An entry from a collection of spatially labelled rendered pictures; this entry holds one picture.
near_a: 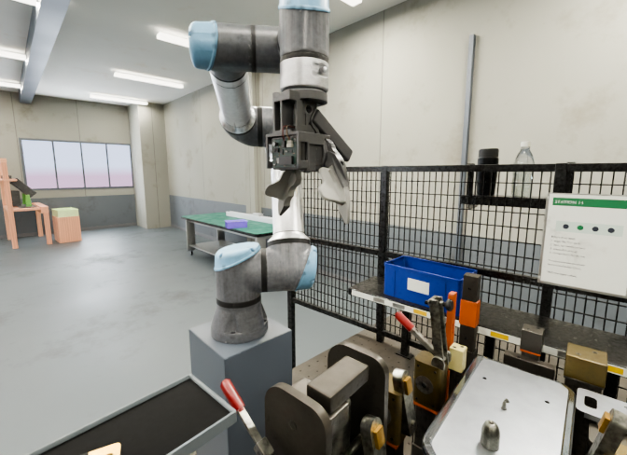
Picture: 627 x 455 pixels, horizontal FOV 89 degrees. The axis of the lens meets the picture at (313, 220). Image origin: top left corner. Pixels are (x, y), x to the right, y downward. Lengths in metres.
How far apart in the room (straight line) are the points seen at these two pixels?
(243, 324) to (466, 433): 0.53
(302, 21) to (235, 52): 0.14
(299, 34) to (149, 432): 0.60
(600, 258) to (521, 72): 2.40
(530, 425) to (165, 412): 0.71
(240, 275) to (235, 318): 0.11
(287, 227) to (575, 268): 0.94
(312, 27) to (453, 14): 3.42
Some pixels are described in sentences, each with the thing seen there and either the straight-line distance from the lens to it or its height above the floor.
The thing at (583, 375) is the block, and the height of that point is 1.02.
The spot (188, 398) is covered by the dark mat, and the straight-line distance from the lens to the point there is 0.62.
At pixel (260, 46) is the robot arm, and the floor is 1.73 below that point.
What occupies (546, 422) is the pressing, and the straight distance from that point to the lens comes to 0.93.
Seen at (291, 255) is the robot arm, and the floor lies 1.31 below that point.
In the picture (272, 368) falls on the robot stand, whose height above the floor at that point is 1.02.
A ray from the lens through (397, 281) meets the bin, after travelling 1.32.
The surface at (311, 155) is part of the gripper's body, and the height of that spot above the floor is 1.55.
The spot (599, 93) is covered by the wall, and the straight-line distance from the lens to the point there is 3.35.
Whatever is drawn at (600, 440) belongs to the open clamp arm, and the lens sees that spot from 0.83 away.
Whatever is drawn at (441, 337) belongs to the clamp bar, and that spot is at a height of 1.13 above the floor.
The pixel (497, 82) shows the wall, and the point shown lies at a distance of 3.54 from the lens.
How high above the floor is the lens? 1.52
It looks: 8 degrees down
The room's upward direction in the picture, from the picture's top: straight up
